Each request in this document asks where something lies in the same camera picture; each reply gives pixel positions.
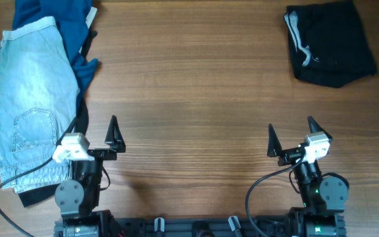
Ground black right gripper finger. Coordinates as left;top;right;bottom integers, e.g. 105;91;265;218
307;116;333;140
267;124;282;157

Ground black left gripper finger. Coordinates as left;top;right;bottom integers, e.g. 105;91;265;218
105;115;126;153
56;117;77;145

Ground light blue denim shorts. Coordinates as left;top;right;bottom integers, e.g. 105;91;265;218
0;16;80;193

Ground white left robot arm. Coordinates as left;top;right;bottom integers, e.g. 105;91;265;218
53;115;126;236

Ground black shorts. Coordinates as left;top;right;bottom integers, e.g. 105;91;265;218
284;1;377;88

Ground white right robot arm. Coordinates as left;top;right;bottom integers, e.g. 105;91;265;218
267;116;350;236

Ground blue garment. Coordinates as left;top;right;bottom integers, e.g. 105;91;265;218
13;0;99;113

